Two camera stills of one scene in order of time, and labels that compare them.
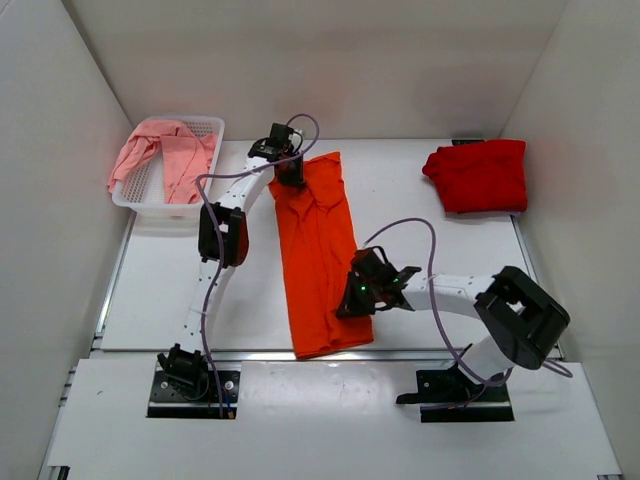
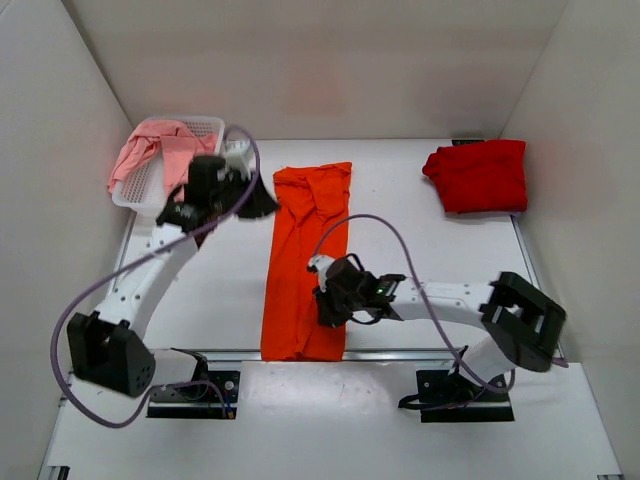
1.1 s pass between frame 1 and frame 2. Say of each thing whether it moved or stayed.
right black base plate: stayed
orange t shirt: moved
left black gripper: moved
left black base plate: stayed
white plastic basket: stayed
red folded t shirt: stayed
